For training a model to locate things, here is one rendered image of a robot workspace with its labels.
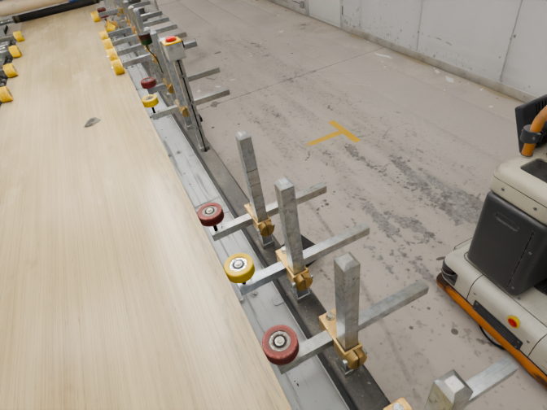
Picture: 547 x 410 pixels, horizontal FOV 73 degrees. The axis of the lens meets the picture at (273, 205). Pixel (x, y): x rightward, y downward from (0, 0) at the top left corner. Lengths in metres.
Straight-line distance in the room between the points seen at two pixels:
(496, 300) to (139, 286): 1.37
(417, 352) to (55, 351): 1.42
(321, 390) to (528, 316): 0.94
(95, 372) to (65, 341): 0.13
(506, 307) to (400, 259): 0.62
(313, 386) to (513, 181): 0.93
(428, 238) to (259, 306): 1.30
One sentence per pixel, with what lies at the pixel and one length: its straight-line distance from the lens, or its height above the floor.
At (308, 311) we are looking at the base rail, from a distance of 1.13.
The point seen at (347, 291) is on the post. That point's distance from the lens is 0.73.
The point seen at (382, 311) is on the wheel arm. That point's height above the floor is 0.82.
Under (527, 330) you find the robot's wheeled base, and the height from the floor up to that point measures 0.26.
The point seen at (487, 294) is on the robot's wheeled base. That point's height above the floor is 0.26.
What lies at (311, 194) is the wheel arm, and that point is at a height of 0.81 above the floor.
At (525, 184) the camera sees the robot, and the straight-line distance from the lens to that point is 1.46.
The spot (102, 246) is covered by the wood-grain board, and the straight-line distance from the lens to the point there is 1.24.
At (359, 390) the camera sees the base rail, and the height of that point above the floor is 0.70.
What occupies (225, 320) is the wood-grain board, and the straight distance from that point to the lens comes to 0.92.
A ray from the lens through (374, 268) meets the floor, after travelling 2.11.
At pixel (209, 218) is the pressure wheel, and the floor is 0.91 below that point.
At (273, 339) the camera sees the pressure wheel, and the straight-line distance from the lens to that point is 0.87.
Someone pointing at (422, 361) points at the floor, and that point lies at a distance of 1.87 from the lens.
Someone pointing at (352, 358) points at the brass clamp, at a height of 0.83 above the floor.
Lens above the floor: 1.66
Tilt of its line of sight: 41 degrees down
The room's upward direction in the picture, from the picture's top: 11 degrees counter-clockwise
